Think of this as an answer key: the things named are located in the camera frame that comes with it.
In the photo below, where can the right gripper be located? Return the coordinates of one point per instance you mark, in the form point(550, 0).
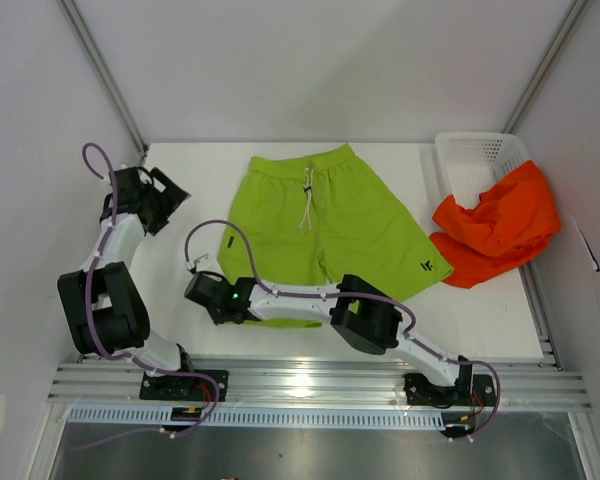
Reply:
point(217, 318)

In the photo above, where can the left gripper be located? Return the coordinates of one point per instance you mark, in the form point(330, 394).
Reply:
point(170, 198)

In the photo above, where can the lime green shorts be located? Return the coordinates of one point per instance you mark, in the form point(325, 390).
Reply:
point(311, 220)

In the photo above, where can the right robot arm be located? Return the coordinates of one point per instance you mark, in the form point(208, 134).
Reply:
point(368, 320)

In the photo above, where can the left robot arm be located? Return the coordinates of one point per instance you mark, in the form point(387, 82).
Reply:
point(104, 310)

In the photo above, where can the orange shorts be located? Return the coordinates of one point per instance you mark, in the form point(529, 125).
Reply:
point(513, 222)

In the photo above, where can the white plastic basket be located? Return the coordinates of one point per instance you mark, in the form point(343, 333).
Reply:
point(473, 162)

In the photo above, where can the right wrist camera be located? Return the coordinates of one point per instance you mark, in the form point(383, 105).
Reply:
point(204, 263)

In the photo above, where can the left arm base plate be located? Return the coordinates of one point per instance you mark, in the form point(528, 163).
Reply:
point(173, 388)

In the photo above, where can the aluminium mounting rail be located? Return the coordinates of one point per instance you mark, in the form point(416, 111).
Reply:
point(304, 382)

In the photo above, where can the slotted cable duct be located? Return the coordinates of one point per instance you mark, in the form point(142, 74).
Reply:
point(260, 417)

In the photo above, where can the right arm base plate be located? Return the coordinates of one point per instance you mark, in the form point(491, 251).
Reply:
point(420, 392)

